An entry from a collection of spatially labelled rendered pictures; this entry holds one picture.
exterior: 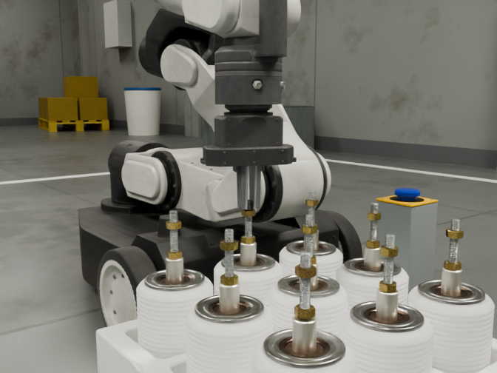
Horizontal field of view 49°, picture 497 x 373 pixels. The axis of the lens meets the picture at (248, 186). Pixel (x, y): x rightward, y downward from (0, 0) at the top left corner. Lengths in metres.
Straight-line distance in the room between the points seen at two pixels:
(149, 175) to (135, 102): 5.44
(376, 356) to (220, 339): 0.15
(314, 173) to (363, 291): 0.37
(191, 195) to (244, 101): 0.58
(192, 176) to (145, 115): 5.51
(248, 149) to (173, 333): 0.24
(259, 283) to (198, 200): 0.51
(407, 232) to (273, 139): 0.29
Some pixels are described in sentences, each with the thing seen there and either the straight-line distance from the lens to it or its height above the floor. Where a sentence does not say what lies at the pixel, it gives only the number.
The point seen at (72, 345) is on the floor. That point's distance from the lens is 1.17.
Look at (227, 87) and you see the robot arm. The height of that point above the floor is 0.49.
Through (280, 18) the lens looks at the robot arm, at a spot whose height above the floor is 0.57.
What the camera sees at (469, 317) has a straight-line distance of 0.66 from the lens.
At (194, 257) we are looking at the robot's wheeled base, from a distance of 1.04.
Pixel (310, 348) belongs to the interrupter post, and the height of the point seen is 0.26.
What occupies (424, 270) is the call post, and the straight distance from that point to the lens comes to 0.94.
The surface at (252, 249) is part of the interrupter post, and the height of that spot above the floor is 0.27.
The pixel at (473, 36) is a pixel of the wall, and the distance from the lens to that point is 4.11.
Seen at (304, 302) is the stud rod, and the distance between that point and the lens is 0.51.
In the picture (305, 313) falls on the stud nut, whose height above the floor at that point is 0.29.
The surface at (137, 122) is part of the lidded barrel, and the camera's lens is 6.74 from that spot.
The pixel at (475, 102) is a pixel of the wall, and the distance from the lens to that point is 4.07.
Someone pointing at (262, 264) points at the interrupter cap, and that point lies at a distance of 0.76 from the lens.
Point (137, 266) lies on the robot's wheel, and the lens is 1.00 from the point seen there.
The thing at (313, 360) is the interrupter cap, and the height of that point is 0.25.
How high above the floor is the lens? 0.48
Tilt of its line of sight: 9 degrees down
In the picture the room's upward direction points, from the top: straight up
